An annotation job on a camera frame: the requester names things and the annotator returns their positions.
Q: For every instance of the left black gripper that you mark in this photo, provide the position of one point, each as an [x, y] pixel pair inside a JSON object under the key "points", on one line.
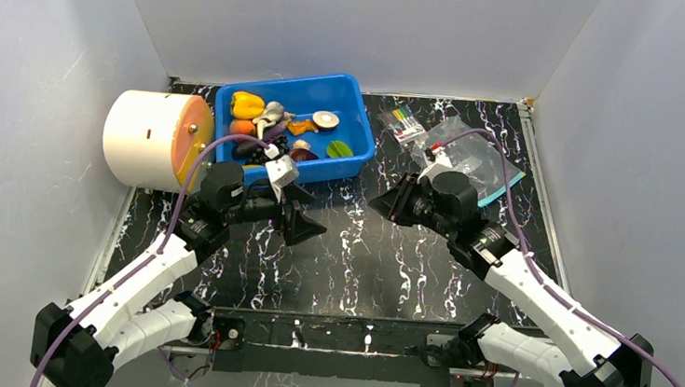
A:
{"points": [[297, 228]]}

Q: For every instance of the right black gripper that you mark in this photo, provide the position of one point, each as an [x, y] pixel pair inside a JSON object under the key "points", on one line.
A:
{"points": [[410, 199]]}

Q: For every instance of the clear zip top bag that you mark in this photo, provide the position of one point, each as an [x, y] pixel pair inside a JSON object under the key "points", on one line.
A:
{"points": [[472, 155]]}

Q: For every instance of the yellow bell pepper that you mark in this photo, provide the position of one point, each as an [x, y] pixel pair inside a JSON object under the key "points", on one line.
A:
{"points": [[246, 106]]}

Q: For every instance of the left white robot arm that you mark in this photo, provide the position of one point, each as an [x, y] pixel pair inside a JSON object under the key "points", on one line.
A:
{"points": [[83, 343]]}

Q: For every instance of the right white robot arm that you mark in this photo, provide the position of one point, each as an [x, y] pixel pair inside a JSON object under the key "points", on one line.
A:
{"points": [[576, 354]]}

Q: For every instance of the black grape bunch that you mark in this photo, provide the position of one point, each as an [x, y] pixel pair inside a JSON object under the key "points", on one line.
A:
{"points": [[278, 148]]}

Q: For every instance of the small beige mushroom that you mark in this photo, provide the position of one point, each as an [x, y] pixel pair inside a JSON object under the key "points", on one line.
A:
{"points": [[301, 144]]}

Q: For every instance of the pack of coloured markers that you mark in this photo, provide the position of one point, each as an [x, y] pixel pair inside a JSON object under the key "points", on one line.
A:
{"points": [[403, 126]]}

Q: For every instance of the blue plastic bin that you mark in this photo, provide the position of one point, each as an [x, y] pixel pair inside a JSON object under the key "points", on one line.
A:
{"points": [[303, 96]]}

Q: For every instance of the green leaf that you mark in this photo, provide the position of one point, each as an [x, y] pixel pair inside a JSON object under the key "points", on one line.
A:
{"points": [[338, 149]]}

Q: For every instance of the purple eggplant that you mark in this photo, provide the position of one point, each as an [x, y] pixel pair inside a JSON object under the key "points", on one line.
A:
{"points": [[243, 149]]}

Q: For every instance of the orange starfish cookie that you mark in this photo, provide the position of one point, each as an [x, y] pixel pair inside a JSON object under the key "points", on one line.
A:
{"points": [[300, 127]]}

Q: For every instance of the round white brown slice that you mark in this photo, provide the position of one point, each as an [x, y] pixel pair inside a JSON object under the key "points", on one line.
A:
{"points": [[325, 120]]}

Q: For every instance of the orange peach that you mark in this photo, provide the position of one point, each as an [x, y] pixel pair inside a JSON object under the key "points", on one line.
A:
{"points": [[242, 127]]}

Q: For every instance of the white garlic mushroom toy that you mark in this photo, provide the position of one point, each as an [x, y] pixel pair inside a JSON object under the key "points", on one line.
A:
{"points": [[273, 114]]}

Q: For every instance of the white cylinder container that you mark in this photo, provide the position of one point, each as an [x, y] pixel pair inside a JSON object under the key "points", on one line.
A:
{"points": [[151, 139]]}

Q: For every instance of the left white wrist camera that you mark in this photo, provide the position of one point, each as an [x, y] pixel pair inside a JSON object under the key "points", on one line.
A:
{"points": [[281, 172]]}

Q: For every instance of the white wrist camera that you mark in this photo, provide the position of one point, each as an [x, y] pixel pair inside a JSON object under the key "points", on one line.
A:
{"points": [[281, 172], [437, 161]]}

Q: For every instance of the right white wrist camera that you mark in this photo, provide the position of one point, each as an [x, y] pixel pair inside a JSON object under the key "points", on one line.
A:
{"points": [[437, 161]]}

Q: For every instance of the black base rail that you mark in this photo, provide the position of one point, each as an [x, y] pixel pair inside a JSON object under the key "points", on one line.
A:
{"points": [[342, 347]]}

